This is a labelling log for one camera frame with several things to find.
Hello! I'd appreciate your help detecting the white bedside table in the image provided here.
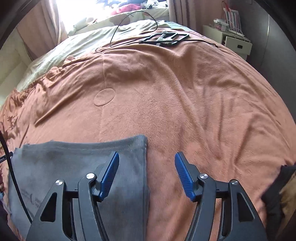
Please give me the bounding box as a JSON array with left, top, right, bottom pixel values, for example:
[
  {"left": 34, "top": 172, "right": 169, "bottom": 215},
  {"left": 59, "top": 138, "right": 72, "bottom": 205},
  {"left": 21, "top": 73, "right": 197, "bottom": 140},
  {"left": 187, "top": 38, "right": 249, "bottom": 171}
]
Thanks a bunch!
[{"left": 202, "top": 25, "right": 252, "bottom": 60}]

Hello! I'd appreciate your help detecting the folded black garment under brown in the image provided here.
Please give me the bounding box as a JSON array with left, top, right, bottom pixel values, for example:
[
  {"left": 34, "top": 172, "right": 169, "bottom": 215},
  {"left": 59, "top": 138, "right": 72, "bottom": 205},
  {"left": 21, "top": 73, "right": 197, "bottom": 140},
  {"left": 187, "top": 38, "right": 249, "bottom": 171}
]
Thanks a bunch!
[{"left": 261, "top": 165, "right": 295, "bottom": 240}]

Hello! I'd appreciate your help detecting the pink left curtain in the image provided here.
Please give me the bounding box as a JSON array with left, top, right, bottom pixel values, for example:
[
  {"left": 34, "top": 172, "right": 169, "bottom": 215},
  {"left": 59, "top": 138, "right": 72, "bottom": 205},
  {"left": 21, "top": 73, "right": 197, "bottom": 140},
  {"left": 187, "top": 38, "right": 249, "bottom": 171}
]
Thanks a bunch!
[{"left": 16, "top": 1, "right": 68, "bottom": 60}]

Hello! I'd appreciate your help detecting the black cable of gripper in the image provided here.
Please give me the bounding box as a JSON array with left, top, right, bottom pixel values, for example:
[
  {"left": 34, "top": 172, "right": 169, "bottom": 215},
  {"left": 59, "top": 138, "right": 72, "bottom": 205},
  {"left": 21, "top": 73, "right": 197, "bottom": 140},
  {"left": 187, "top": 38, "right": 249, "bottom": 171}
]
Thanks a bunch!
[{"left": 0, "top": 129, "right": 33, "bottom": 224}]

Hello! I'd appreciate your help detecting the pink right curtain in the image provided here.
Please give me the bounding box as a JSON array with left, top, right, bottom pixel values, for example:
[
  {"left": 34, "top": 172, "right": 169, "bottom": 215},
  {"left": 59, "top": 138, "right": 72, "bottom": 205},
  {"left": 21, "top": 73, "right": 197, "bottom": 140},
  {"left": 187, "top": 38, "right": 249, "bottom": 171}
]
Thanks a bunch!
[{"left": 168, "top": 0, "right": 223, "bottom": 32}]

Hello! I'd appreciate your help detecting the pink curtain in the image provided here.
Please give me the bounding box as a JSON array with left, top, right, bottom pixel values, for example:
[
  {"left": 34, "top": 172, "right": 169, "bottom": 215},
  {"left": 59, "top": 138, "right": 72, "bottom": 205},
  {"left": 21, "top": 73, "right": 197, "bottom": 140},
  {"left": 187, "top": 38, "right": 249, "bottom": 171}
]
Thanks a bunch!
[
  {"left": 168, "top": 0, "right": 223, "bottom": 32},
  {"left": 16, "top": 1, "right": 68, "bottom": 60}
]

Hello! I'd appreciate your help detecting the orange-brown bed blanket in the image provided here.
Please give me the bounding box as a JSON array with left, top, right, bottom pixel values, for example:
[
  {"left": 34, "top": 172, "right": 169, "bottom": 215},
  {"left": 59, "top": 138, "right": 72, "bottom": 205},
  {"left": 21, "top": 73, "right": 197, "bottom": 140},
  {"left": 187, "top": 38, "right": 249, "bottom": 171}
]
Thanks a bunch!
[{"left": 1, "top": 33, "right": 295, "bottom": 240}]

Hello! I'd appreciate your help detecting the beige bed sheet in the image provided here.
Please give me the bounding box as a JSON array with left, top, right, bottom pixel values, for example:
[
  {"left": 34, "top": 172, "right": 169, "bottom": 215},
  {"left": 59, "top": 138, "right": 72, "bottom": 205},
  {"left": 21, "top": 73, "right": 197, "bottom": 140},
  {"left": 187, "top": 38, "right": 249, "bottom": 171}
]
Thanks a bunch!
[{"left": 16, "top": 20, "right": 191, "bottom": 91}]

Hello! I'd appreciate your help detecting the grey t-shirt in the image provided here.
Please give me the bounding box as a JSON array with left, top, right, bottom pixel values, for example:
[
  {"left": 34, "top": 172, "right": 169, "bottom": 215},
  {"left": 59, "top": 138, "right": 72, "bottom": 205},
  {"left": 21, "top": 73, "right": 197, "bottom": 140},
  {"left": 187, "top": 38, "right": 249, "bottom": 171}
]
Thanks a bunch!
[{"left": 9, "top": 135, "right": 149, "bottom": 240}]

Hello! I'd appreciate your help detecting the cream padded headboard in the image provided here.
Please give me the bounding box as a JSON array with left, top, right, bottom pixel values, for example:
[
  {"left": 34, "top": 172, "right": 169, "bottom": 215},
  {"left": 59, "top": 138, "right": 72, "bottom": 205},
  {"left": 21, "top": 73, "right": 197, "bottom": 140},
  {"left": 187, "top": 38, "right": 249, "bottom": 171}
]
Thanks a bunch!
[{"left": 0, "top": 29, "right": 32, "bottom": 105}]

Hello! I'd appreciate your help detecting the pink plush on sill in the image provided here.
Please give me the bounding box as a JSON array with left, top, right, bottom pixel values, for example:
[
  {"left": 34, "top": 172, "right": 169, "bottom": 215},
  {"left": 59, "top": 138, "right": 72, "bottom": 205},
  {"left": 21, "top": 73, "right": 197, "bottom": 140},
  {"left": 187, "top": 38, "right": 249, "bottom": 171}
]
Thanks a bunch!
[{"left": 111, "top": 4, "right": 142, "bottom": 15}]

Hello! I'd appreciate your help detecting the bear-print window cushion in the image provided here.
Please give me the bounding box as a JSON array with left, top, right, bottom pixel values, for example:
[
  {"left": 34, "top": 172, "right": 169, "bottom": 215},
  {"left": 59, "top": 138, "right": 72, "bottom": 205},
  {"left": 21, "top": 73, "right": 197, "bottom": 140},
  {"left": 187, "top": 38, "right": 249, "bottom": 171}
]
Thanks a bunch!
[{"left": 68, "top": 7, "right": 170, "bottom": 36}]

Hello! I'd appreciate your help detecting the striped gift bag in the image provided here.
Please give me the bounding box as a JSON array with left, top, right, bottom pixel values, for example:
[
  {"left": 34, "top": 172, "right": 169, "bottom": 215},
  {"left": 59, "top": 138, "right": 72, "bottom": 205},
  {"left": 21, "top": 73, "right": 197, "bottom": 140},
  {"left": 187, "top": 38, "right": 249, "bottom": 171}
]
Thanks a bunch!
[{"left": 222, "top": 1, "right": 243, "bottom": 35}]

